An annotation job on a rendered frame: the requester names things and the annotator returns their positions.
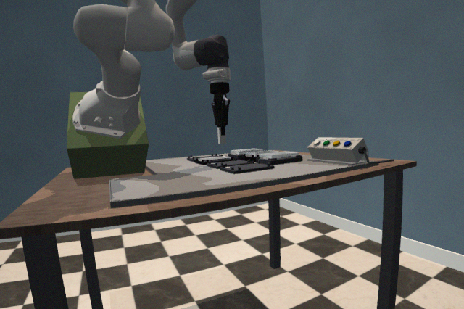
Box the grey button panel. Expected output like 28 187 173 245
307 137 394 165

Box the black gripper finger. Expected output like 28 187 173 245
212 99 219 144
216 95 230 144

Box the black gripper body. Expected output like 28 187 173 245
210 81 229 107

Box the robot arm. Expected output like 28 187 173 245
72 0 231 139

